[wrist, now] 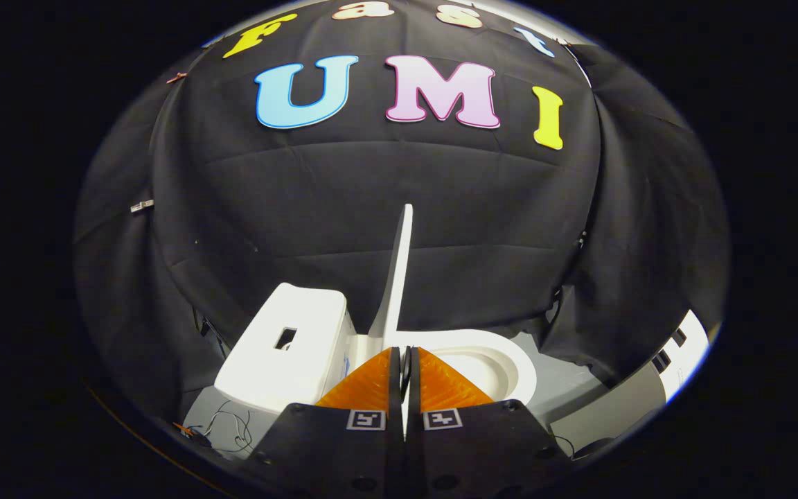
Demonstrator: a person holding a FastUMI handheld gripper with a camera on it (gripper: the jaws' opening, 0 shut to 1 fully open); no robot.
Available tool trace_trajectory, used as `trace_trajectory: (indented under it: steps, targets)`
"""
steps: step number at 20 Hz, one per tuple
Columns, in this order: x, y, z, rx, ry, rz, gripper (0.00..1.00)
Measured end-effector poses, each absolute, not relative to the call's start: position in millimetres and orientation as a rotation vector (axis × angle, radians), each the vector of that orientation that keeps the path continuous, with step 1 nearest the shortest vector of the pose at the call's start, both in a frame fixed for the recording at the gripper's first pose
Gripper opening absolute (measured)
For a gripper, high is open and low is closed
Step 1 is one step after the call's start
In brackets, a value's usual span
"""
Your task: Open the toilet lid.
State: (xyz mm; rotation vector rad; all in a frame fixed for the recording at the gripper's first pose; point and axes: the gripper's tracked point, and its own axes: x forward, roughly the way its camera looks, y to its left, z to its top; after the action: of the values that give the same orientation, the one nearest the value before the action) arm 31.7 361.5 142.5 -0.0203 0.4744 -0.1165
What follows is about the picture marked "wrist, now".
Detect white and black shelf unit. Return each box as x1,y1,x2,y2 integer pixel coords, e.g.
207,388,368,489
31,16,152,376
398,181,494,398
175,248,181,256
551,310,710,458

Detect white toilet lid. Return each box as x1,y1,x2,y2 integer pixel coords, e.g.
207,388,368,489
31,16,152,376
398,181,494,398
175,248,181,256
369,204,415,347

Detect black backdrop cloth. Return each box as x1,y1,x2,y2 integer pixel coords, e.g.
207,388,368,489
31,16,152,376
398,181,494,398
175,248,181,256
73,0,729,417

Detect thin black floor cables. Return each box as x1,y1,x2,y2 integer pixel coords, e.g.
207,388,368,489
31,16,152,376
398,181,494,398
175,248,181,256
191,401,254,455

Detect white toilet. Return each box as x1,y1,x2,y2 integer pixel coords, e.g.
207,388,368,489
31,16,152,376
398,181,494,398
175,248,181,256
214,282,538,417

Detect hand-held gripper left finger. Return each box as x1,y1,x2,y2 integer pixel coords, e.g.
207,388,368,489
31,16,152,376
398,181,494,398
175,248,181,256
243,347,407,499

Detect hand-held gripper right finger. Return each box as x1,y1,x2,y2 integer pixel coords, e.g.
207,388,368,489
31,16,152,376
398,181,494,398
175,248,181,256
406,347,573,499

